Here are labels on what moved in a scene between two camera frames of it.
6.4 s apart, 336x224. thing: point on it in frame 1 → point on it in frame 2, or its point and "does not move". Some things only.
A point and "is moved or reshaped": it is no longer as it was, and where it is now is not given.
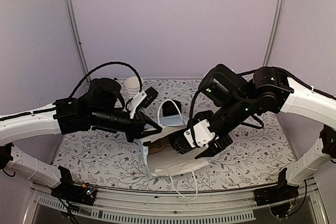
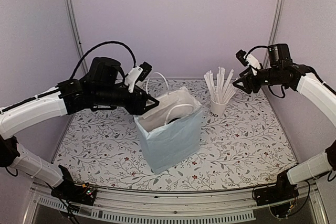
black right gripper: x=214 y=147 → x=248 y=81
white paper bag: x=161 y=157 is moved or reshaped
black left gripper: x=136 y=131 → x=139 y=109
